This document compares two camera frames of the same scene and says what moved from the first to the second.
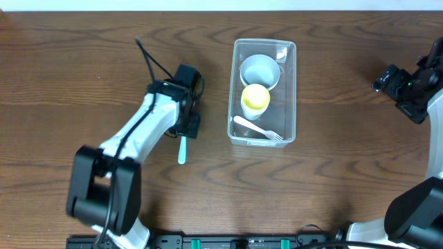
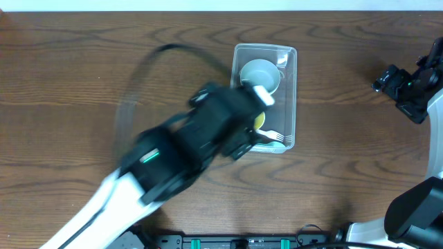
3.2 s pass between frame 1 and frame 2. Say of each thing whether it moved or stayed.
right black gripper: stayed
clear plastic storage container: stayed
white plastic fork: stayed
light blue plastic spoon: moved
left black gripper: moved
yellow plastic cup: moved
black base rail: stayed
